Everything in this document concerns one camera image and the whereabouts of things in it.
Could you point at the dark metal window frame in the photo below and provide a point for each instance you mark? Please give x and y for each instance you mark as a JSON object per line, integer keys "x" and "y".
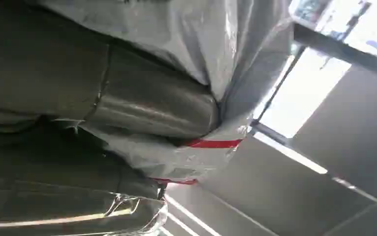
{"x": 338, "y": 49}

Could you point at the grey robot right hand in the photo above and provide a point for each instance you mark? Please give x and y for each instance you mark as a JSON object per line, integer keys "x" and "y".
{"x": 149, "y": 110}

